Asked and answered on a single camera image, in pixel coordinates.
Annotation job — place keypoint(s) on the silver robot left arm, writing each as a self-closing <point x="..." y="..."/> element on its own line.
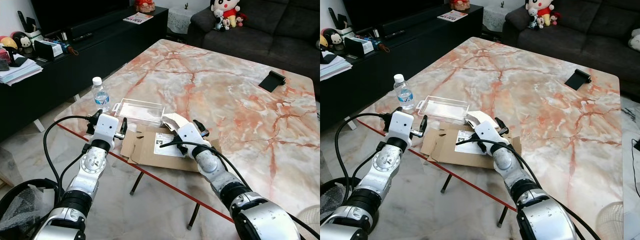
<point x="90" y="170"/>
<point x="382" y="167"/>

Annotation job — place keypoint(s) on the white paper stack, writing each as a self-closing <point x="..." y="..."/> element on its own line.
<point x="20" y="74"/>
<point x="332" y="70"/>

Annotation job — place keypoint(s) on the dark grey fabric sofa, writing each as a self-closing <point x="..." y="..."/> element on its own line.
<point x="585" y="37"/>
<point x="270" y="37"/>

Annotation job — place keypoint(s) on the black low TV console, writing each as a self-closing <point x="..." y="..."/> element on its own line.
<point x="370" y="75"/>
<point x="75" y="75"/>

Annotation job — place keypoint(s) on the black folding stand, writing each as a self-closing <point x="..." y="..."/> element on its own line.
<point x="272" y="81"/>
<point x="578" y="79"/>

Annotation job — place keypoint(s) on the small black white plush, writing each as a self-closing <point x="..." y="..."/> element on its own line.
<point x="536" y="21"/>
<point x="222" y="22"/>

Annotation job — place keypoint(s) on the round yellow doll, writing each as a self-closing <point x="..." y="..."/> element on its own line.
<point x="7" y="43"/>
<point x="322" y="41"/>

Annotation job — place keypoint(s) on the round black white doll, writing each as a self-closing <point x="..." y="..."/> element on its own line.
<point x="22" y="42"/>
<point x="334" y="39"/>

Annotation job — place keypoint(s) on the black metal table frame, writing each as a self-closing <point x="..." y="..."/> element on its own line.
<point x="137" y="184"/>
<point x="446" y="183"/>

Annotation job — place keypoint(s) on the black flat screen television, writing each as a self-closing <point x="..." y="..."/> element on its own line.
<point x="390" y="12"/>
<point x="75" y="15"/>

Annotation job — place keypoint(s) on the cartoon boy plush doll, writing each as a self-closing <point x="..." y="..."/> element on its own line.
<point x="226" y="9"/>
<point x="541" y="7"/>

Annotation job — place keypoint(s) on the white plush toy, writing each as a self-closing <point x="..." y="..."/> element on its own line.
<point x="635" y="40"/>

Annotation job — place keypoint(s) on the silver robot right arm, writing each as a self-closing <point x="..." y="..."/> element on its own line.
<point x="220" y="175"/>
<point x="515" y="172"/>

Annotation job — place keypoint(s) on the white plastic trash piece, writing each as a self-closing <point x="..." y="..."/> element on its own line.
<point x="477" y="119"/>
<point x="174" y="121"/>

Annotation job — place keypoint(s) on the clear plastic water bottle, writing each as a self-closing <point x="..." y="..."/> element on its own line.
<point x="404" y="95"/>
<point x="101" y="97"/>

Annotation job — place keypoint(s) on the small black phone stand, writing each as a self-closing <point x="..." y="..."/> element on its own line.
<point x="19" y="60"/>
<point x="328" y="57"/>

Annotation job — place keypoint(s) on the white cup with black remotes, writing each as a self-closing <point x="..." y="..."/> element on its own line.
<point x="34" y="36"/>
<point x="345" y="32"/>

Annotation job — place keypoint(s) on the brown key pouch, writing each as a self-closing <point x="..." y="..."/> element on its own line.
<point x="381" y="47"/>
<point x="70" y="50"/>

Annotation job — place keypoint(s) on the white fan grille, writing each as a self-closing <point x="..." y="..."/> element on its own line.
<point x="611" y="222"/>
<point x="310" y="220"/>

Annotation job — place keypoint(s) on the black remote control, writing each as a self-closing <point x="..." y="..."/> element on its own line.
<point x="82" y="36"/>
<point x="394" y="34"/>

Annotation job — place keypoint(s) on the small red plush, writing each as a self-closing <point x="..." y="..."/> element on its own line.
<point x="240" y="20"/>
<point x="554" y="18"/>

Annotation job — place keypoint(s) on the white lace covered side table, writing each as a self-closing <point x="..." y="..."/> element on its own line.
<point x="180" y="21"/>
<point x="495" y="19"/>

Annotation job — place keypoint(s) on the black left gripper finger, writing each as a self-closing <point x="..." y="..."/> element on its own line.
<point x="123" y="129"/>
<point x="389" y="122"/>
<point x="93" y="125"/>
<point x="423" y="126"/>

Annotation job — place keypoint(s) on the black round rubbish bin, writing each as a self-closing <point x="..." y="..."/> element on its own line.
<point x="4" y="197"/>
<point x="324" y="186"/>

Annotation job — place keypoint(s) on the red white printed magazine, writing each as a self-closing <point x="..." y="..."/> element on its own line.
<point x="138" y="18"/>
<point x="452" y="15"/>

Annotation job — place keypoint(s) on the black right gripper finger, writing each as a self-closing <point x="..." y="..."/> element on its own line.
<point x="502" y="126"/>
<point x="181" y="148"/>
<point x="481" y="147"/>
<point x="202" y="128"/>

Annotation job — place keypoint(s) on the clear bubble wrap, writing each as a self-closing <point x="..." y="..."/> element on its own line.
<point x="20" y="210"/>
<point x="330" y="202"/>

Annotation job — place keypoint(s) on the clear plastic packaging tray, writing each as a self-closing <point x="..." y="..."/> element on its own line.
<point x="445" y="109"/>
<point x="140" y="111"/>

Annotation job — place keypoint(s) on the flattened brown cardboard box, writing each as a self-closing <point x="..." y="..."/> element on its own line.
<point x="445" y="149"/>
<point x="145" y="156"/>

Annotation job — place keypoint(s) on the black box with white label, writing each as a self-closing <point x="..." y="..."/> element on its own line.
<point x="359" y="46"/>
<point x="47" y="49"/>

